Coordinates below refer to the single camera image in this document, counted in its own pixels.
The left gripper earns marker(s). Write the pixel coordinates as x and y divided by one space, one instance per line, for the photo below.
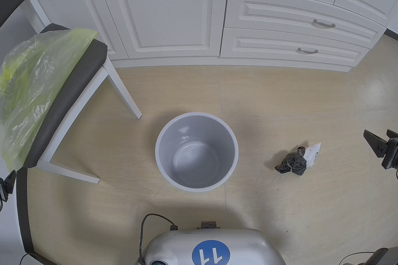
3 192

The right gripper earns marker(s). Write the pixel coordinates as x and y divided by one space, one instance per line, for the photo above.
391 155

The black plastic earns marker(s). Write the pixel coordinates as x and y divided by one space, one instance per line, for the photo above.
292 162

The yellow plastic bag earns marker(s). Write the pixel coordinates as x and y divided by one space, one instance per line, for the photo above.
34 77

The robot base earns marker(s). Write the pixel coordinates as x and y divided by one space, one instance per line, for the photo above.
217 245

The white trash bin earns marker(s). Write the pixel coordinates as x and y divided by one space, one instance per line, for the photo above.
196 149

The white chair dark grey seat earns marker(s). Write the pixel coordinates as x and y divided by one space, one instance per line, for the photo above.
77 71

